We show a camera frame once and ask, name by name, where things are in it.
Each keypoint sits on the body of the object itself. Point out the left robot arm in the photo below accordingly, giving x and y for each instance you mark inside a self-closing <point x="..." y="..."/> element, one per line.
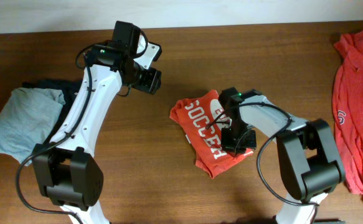
<point x="65" y="169"/>

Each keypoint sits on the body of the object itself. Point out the navy folded garment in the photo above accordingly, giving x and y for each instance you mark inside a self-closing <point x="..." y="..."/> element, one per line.
<point x="69" y="90"/>

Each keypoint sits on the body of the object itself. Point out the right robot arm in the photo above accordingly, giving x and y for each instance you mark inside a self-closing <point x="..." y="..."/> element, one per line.
<point x="310" y="164"/>

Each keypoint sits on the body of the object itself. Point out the red crumpled shirt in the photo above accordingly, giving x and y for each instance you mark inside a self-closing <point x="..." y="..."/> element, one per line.
<point x="347" y="108"/>

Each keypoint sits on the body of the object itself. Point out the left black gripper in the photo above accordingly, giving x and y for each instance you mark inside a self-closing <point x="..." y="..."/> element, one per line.
<point x="152" y="81"/>

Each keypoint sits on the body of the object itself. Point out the grey folded shirt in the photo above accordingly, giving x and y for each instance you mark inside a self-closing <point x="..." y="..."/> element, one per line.
<point x="27" y="119"/>

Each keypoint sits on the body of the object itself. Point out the orange FRAM t-shirt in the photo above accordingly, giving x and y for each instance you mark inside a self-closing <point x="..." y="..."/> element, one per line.
<point x="193" y="115"/>

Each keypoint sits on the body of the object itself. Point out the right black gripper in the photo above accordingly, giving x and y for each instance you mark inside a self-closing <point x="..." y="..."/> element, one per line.
<point x="226" y="144"/>

